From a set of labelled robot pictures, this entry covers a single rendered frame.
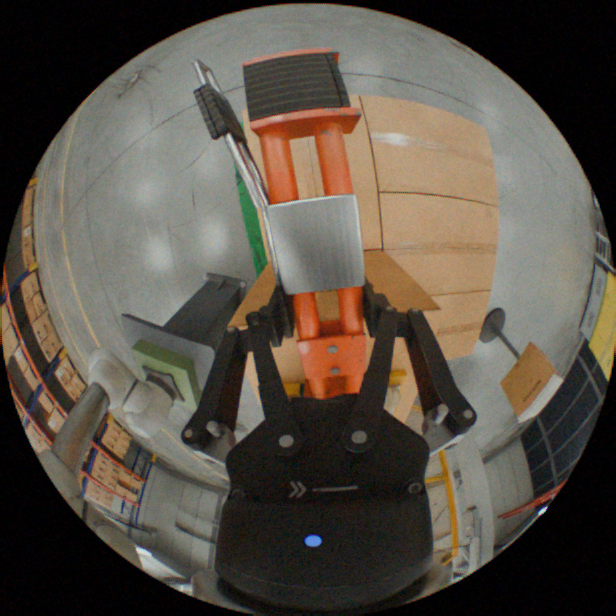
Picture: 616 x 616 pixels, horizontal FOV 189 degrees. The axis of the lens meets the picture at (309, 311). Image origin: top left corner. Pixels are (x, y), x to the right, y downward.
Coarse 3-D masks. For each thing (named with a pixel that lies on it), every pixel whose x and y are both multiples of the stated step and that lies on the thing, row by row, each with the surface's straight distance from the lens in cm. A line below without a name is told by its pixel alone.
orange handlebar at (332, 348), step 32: (320, 128) 16; (288, 160) 16; (320, 160) 16; (288, 192) 15; (352, 192) 16; (352, 288) 17; (352, 320) 18; (320, 352) 20; (352, 352) 20; (320, 384) 23; (352, 384) 24
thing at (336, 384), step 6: (330, 378) 28; (336, 378) 28; (342, 378) 27; (300, 384) 29; (306, 384) 28; (330, 384) 27; (336, 384) 27; (342, 384) 27; (300, 390) 28; (306, 390) 27; (330, 390) 26; (336, 390) 26; (342, 390) 26; (300, 396) 28; (306, 396) 26; (312, 396) 26; (330, 396) 26
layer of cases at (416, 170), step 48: (384, 144) 76; (432, 144) 85; (480, 144) 104; (384, 192) 97; (432, 192) 81; (480, 192) 97; (384, 240) 74; (432, 240) 82; (480, 240) 97; (432, 288) 89; (480, 288) 106
